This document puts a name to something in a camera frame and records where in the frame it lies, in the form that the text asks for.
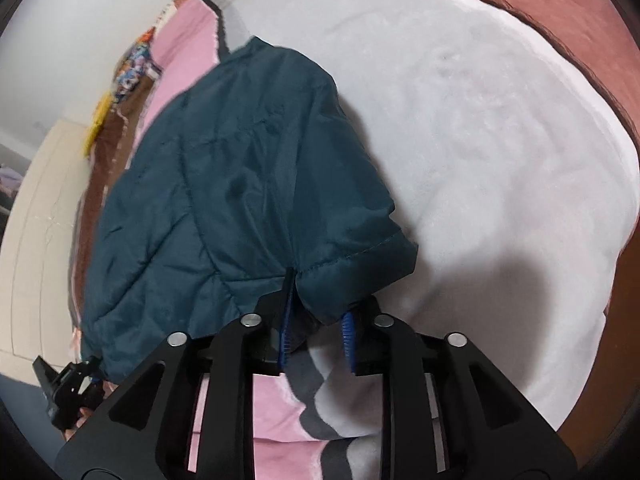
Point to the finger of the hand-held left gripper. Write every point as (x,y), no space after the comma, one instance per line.
(45,372)

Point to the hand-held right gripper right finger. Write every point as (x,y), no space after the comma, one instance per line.
(348,342)

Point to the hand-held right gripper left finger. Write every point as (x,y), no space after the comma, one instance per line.
(286,330)

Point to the teal quilted puffer jacket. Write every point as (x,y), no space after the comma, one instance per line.
(225,185)

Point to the cream bed headboard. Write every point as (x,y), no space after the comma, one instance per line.
(45,240)

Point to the striped fleece blanket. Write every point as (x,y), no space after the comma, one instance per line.
(475,135)

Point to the colourful patterned pillow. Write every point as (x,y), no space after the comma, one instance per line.
(135,67)

